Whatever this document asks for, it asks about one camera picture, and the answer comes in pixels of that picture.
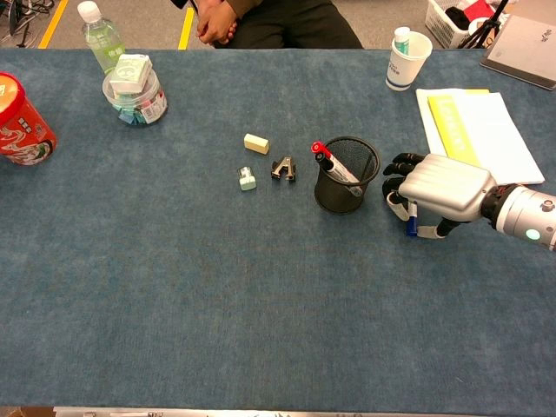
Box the white green small box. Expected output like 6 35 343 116
108 53 154 98

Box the black mesh pen holder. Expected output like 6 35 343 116
314 136 382 215

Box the black tripod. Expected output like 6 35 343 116
457 0 510 50

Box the grey laptop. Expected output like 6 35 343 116
479 14 556 92

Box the white plastic basket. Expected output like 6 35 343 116
423 0 510 50

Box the blue felt table mat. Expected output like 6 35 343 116
0 47 556 412

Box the white paper cup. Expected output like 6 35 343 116
385 30 434 92

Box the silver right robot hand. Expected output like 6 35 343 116
381 152 497 240

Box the small white green bottle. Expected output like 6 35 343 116
394 26 413 56

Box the cream rectangular eraser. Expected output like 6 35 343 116
243 133 271 156

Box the red cylindrical can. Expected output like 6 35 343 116
0 71 58 167

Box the yellow notebook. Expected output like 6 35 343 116
427 89 491 169

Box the clear plastic jar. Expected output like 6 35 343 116
102 68 169 128

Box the white paper stack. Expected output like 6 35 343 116
414 88 546 187

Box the red whiteboard marker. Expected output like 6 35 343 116
309 141 363 198

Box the clear plastic water bottle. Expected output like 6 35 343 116
76 0 127 76

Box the seated person in black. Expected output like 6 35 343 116
171 0 364 50

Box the blue whiteboard marker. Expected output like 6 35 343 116
405 201 420 238

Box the green pencil sharpener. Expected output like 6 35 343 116
236 166 258 192

